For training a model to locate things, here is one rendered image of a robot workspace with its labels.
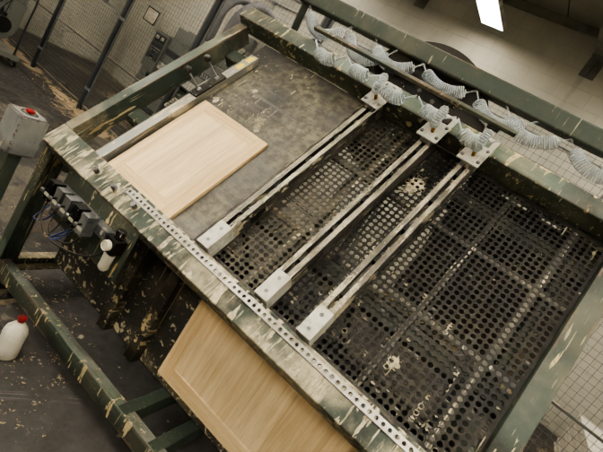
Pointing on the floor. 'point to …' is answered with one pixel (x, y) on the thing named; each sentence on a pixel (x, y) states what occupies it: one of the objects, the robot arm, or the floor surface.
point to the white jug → (13, 338)
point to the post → (6, 169)
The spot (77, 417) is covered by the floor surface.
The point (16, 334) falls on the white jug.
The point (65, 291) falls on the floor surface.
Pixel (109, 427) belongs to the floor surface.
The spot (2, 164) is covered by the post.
